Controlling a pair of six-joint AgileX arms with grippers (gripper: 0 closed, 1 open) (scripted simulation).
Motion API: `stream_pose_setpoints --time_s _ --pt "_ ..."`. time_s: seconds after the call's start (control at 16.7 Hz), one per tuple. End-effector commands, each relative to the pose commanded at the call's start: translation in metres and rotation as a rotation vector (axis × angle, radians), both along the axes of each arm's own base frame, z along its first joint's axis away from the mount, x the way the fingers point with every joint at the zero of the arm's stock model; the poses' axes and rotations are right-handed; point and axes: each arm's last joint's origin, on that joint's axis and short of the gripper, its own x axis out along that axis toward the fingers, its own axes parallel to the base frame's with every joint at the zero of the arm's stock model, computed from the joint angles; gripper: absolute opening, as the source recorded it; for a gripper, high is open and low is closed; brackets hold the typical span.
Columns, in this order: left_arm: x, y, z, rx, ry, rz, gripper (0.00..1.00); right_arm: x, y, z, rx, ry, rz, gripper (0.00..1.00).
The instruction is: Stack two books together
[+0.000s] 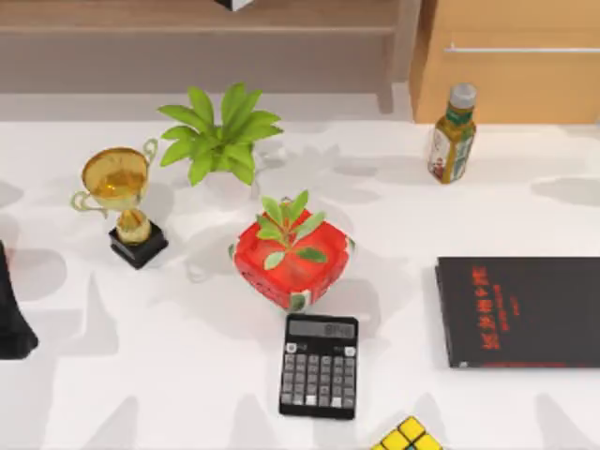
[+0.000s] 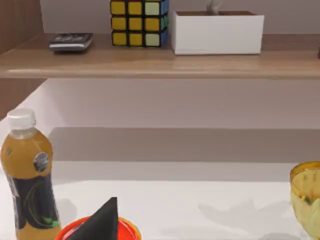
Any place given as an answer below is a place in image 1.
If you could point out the red pot with green plant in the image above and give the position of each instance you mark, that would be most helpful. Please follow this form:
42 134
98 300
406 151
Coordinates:
290 262

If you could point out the green plant in white pot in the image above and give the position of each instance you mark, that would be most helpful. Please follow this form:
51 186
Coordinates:
220 136

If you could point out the black calculator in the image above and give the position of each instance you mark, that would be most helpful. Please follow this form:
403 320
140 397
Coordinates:
319 365

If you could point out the yellow tea bottle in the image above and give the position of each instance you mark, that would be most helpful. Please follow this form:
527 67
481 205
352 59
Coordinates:
452 140

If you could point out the gold trophy on black base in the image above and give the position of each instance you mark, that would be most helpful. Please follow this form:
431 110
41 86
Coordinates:
117 180

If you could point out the open wooden shelf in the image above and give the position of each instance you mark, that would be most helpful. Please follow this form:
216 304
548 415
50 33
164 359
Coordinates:
197 42

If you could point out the black and white box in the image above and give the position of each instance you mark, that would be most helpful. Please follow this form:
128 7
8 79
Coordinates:
233 4

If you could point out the black book with red lettering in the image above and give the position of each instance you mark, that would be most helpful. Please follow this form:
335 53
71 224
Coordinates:
520 311

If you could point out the yellow puzzle cube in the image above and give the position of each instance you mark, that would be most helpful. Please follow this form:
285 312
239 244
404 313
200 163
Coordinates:
408 436

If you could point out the pale wooden cupboard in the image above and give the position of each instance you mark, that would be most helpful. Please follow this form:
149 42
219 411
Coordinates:
506 70

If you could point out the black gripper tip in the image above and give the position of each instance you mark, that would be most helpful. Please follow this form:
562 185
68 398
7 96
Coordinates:
11 319

